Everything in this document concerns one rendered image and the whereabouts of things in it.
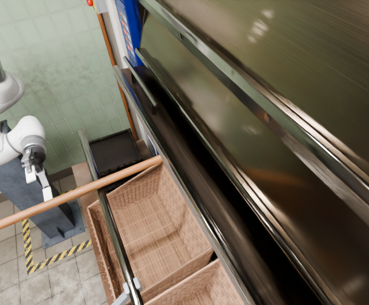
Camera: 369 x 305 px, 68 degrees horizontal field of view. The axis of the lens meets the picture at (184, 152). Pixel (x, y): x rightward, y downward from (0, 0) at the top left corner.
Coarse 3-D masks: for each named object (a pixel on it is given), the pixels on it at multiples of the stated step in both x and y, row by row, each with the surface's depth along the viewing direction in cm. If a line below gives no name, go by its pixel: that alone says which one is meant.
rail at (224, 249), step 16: (144, 112) 87; (160, 144) 77; (176, 160) 73; (176, 176) 71; (192, 192) 66; (208, 224) 60; (224, 240) 58; (224, 256) 56; (240, 272) 53; (256, 304) 49
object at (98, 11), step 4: (92, 0) 141; (96, 0) 138; (100, 0) 139; (104, 0) 140; (96, 4) 140; (100, 4) 140; (104, 4) 141; (96, 8) 141; (100, 8) 142; (104, 8) 143; (96, 12) 143; (100, 12) 143; (104, 12) 144
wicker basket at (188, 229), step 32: (128, 192) 154; (160, 192) 164; (96, 224) 151; (128, 224) 154; (160, 224) 153; (192, 224) 132; (128, 256) 142; (160, 256) 141; (192, 256) 139; (160, 288) 120
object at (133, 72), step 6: (126, 60) 102; (132, 66) 99; (132, 72) 97; (132, 78) 100; (138, 78) 93; (144, 84) 91; (144, 90) 89; (150, 96) 86; (156, 102) 84; (156, 108) 88
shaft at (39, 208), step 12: (156, 156) 103; (132, 168) 101; (144, 168) 102; (96, 180) 98; (108, 180) 98; (72, 192) 95; (84, 192) 96; (48, 204) 93; (60, 204) 95; (12, 216) 91; (24, 216) 92; (0, 228) 90
